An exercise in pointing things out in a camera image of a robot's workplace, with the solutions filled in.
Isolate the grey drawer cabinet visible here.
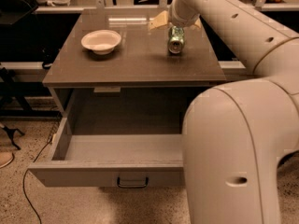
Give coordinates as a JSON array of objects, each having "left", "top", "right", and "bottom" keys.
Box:
[{"left": 42, "top": 7, "right": 228, "bottom": 118}]

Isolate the long grey background bench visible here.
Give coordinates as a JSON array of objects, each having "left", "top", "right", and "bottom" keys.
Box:
[{"left": 0, "top": 2, "right": 299, "bottom": 82}]

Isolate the open grey top drawer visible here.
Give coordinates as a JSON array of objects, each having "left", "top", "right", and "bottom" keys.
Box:
[{"left": 29, "top": 88, "right": 190, "bottom": 187}]

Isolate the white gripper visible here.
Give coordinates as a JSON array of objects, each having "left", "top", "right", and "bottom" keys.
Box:
[{"left": 148, "top": 0, "right": 202, "bottom": 30}]

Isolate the black stand leg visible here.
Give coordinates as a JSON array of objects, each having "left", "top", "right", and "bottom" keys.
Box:
[{"left": 0, "top": 122, "right": 24, "bottom": 150}]

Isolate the white bowl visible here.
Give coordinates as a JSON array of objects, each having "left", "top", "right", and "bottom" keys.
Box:
[{"left": 81, "top": 30, "right": 121, "bottom": 55}]

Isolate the black drawer handle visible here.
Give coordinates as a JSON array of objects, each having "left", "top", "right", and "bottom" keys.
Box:
[{"left": 117, "top": 177, "right": 149, "bottom": 189}]

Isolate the green soda can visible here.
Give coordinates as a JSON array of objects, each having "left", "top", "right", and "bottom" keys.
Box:
[{"left": 168, "top": 26, "right": 185, "bottom": 54}]

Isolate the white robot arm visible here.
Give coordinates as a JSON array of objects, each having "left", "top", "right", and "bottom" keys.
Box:
[{"left": 149, "top": 0, "right": 299, "bottom": 224}]

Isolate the black floor cable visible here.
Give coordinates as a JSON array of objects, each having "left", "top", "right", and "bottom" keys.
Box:
[{"left": 22, "top": 138, "right": 54, "bottom": 224}]

